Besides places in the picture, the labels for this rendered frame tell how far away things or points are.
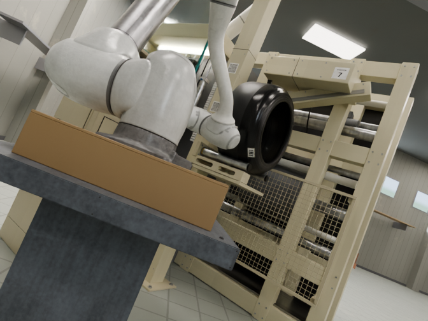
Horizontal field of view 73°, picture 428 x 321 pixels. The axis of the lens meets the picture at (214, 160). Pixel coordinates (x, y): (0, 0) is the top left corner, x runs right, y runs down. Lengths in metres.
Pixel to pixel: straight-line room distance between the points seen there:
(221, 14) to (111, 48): 0.52
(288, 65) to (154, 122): 1.66
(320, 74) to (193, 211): 1.70
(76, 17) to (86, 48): 5.84
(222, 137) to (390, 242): 12.11
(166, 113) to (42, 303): 0.46
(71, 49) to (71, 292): 0.55
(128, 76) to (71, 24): 5.91
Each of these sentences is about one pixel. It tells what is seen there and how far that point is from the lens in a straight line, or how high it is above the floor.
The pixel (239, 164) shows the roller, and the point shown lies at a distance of 1.66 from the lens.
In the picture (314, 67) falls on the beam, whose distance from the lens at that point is 2.16.
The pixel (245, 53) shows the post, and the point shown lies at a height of 1.62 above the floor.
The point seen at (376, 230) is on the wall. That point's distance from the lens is 12.62.
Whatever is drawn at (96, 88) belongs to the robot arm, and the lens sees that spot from 0.76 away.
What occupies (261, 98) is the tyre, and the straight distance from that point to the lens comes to 1.64.
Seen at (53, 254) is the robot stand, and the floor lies 0.48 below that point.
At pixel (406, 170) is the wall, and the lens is 13.19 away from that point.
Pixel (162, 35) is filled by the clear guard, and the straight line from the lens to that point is 1.87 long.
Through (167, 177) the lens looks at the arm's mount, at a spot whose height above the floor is 0.71.
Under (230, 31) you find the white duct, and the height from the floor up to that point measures 1.99.
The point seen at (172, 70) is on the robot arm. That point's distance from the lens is 0.71.
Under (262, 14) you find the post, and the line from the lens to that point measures 2.23.
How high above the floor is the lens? 0.73
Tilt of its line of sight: 4 degrees up
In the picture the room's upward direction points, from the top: 23 degrees clockwise
